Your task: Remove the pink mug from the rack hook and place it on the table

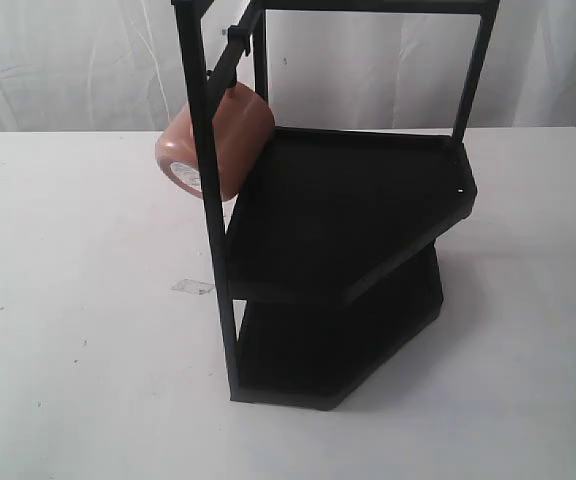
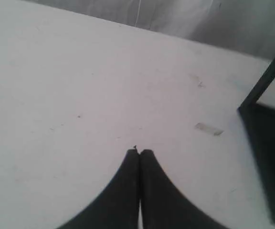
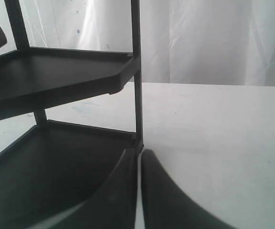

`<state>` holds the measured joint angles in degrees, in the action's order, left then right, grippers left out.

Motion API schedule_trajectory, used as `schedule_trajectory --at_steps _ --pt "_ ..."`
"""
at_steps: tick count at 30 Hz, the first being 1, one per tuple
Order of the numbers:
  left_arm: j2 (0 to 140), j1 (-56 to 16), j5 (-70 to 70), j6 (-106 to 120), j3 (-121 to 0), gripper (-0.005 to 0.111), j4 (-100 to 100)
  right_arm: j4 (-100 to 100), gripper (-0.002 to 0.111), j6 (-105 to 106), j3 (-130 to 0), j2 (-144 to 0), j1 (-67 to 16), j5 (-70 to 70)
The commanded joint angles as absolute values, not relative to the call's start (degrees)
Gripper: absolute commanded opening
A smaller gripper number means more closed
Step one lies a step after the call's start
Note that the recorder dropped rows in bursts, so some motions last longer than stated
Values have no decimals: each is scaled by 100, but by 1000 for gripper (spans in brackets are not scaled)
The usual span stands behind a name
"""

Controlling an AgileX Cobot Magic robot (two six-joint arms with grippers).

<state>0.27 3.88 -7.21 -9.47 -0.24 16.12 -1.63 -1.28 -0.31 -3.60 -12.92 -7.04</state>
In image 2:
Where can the clear tape strip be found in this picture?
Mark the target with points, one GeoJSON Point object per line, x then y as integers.
{"type": "Point", "coordinates": [209, 129]}

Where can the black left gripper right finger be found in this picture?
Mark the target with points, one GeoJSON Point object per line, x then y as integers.
{"type": "Point", "coordinates": [163, 206]}

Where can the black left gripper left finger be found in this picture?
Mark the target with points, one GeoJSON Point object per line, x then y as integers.
{"type": "Point", "coordinates": [117, 206]}

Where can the black metal rack frame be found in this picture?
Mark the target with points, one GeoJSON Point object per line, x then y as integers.
{"type": "Point", "coordinates": [259, 122]}

